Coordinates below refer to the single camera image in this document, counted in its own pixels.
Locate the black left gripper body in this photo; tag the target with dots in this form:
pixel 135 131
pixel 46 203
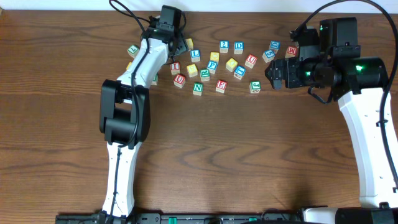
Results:
pixel 180 46

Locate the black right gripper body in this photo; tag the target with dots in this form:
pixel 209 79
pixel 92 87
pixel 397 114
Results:
pixel 298 73

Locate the red I letter block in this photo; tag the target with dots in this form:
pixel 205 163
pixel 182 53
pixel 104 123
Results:
pixel 175 68

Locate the blue 2 number block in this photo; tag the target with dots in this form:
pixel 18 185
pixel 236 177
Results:
pixel 224 46

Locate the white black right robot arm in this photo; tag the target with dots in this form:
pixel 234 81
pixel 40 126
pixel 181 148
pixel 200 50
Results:
pixel 330 56

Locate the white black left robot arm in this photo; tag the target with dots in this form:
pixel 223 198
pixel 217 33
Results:
pixel 125 108

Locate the yellow block top middle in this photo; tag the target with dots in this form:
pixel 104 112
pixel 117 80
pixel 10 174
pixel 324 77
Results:
pixel 190 44

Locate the blue L block middle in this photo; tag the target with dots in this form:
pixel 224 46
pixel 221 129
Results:
pixel 195 55

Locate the red M letter block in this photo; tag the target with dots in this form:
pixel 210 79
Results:
pixel 291 52

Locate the yellow S letter block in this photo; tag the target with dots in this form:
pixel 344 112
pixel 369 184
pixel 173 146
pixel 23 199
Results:
pixel 192 70

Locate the blue 5 number block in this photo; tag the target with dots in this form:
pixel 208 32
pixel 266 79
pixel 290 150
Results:
pixel 268 55

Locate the red U block left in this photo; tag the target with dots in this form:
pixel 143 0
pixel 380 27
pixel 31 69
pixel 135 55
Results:
pixel 179 80

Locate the red u block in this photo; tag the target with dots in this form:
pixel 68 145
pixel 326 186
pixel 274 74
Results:
pixel 250 61
pixel 179 80

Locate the blue D block tilted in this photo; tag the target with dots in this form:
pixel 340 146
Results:
pixel 274 46

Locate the yellow O letter block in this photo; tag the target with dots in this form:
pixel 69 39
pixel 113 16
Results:
pixel 215 56

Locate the green R letter block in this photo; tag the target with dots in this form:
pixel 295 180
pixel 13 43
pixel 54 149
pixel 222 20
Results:
pixel 204 75

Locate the blue P letter block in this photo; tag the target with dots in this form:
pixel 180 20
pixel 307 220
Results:
pixel 212 66

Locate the green L letter block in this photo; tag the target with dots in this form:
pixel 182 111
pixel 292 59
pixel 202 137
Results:
pixel 133 50

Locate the green J block centre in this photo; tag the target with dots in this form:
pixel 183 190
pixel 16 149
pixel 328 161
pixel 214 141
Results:
pixel 255 87

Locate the green N letter block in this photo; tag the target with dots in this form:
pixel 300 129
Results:
pixel 198 89

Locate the red U block right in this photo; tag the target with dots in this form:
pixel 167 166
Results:
pixel 250 61

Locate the yellow block centre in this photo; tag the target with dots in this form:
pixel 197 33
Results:
pixel 231 64

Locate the blue T letter block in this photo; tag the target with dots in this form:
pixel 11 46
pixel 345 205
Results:
pixel 239 72

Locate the red E letter block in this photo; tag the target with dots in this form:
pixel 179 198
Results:
pixel 221 86

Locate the blue D block upright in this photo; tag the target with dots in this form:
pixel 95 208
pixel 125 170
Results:
pixel 238 48

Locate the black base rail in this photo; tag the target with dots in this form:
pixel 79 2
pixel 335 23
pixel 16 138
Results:
pixel 199 218

